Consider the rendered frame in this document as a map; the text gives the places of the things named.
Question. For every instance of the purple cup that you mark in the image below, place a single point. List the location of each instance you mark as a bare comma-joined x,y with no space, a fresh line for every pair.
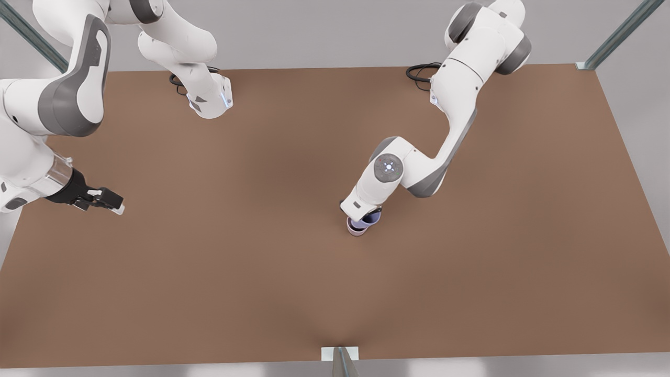
366,221

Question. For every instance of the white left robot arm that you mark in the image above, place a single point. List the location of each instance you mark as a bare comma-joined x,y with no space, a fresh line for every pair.
460,89

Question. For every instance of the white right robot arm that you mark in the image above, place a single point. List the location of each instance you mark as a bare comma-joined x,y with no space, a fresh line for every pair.
68,99

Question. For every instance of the pink cup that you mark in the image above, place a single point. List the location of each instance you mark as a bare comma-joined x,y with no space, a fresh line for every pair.
356,232

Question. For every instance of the silver frame post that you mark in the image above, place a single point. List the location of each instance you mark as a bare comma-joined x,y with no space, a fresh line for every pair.
341,361
617,34
31,34

